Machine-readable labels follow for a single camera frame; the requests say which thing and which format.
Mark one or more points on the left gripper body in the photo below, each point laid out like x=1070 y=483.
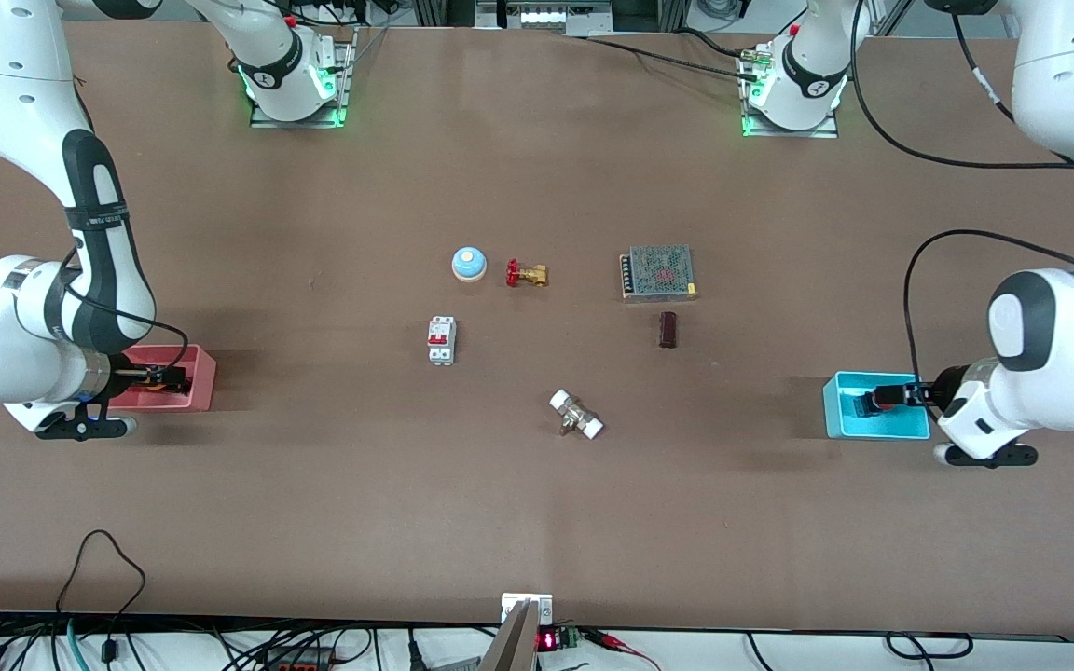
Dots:
x=946 y=382

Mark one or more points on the red push button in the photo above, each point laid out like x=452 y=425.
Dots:
x=886 y=396

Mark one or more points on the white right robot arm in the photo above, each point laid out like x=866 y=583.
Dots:
x=99 y=233

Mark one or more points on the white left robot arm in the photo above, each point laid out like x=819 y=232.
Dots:
x=1059 y=93

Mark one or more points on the pink plastic bin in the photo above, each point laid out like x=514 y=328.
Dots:
x=185 y=396

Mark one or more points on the cyan plastic bin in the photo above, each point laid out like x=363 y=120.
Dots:
x=849 y=424

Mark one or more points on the dark brown small block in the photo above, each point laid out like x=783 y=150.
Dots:
x=667 y=329

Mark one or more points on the metal mesh power supply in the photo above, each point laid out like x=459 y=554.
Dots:
x=658 y=272

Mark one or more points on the white red circuit breaker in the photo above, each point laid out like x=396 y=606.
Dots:
x=442 y=340

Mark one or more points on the blue round dome button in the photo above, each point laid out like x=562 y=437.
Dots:
x=468 y=264

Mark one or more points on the metal fitting white caps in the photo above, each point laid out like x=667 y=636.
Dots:
x=576 y=414

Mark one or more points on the red digit display module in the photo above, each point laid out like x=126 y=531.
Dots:
x=551 y=639

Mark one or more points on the grey metal bar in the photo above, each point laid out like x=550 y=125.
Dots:
x=511 y=643

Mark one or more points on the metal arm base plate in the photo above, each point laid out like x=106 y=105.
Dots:
x=793 y=130
x=299 y=119

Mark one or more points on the white metal bracket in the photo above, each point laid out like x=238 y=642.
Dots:
x=526 y=604

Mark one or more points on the aluminium frame equipment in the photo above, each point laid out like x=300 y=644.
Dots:
x=542 y=14

